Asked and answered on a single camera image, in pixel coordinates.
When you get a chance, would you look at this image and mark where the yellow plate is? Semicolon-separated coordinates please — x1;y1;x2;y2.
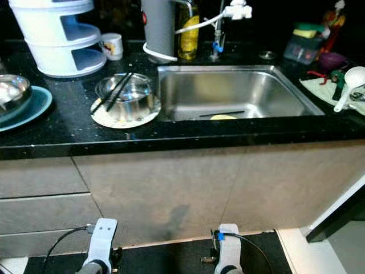
210;114;239;121

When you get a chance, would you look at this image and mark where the blue plate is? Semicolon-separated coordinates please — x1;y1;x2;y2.
0;86;53;133

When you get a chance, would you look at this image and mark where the grey sink cabinet front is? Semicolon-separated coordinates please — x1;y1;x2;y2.
71;140;365;246

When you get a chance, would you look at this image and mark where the grey drawer front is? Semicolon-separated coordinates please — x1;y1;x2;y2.
0;193;102;236
0;227;103;260
0;158;89;199

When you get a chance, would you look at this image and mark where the patterned round plate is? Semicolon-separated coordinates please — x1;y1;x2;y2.
90;94;161;130

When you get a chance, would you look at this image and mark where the black appliance panel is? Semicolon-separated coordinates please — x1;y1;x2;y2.
305;183;365;243

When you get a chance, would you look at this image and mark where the steel pot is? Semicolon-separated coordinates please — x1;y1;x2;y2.
95;72;156;122

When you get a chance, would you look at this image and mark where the stainless steel sink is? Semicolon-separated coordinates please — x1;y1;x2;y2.
157;65;326;122

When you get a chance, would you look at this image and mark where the large steel bowl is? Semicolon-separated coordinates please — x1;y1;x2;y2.
0;74;32;122

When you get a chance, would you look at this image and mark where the pale green cloth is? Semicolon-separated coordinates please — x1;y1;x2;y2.
299;76;365;115

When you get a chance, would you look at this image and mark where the white printed mug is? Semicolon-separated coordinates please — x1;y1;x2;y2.
100;33;124;62

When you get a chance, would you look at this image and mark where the white tiered plastic rack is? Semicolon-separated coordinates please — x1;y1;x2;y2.
9;0;107;79

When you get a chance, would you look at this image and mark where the yellow dish soap bottle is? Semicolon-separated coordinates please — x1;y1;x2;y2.
176;0;200;61

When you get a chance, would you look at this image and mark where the clear plastic container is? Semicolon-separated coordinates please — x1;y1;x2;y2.
283;31;322;65

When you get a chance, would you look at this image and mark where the white rice ladle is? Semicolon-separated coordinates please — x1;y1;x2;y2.
334;66;365;113

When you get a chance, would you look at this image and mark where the grey cylindrical water filter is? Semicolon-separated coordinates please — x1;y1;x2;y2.
141;0;197;59

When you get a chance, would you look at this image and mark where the purple bowl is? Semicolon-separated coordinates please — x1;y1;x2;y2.
318;51;348;72

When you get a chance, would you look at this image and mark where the yellow green sponge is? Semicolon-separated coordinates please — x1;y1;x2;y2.
294;22;326;39

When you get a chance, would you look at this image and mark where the chrome faucet with white head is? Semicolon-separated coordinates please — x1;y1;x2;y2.
211;0;254;55

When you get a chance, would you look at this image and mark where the red pump bottle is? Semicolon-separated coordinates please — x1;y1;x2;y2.
319;0;347;53

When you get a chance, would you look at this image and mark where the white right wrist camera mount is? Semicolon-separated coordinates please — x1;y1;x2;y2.
216;223;246;274

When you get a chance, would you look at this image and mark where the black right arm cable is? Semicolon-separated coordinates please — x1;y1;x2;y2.
210;228;277;274

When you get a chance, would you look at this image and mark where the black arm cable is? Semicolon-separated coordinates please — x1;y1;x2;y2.
210;228;277;274
41;224;96;274

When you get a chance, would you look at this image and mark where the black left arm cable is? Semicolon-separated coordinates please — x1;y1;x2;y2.
41;224;96;274

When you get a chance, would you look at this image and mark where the white filter hose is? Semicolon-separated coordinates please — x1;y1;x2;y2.
141;11;229;62

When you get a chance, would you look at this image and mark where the red handled tool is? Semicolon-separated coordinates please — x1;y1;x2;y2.
307;69;334;85

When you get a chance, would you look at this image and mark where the green handled peeler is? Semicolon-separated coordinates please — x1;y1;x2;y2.
334;70;348;101

